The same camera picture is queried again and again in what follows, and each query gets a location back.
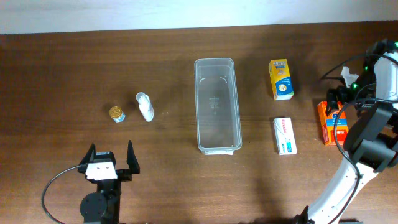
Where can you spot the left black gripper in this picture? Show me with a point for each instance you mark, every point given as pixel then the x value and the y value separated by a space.
pixel 125 174

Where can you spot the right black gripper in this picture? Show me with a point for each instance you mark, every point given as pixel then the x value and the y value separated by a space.
pixel 331 99

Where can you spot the orange medicine box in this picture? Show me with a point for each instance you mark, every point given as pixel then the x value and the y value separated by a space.
pixel 327 125

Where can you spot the yellow blue medicine box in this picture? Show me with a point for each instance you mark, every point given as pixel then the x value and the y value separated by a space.
pixel 281 82

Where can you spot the white Panadol box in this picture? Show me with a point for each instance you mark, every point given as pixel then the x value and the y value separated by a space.
pixel 284 135

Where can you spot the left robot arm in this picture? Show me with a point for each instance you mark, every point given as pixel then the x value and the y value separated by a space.
pixel 103 206

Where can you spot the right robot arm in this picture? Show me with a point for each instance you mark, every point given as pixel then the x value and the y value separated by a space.
pixel 366 150

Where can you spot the clear plastic container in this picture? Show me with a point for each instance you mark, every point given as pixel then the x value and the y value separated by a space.
pixel 217 107

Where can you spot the small gold-lidded balm jar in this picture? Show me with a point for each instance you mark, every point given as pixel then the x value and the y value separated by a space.
pixel 117 114

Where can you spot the white spray bottle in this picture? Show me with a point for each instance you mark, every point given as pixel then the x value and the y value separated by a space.
pixel 145 106

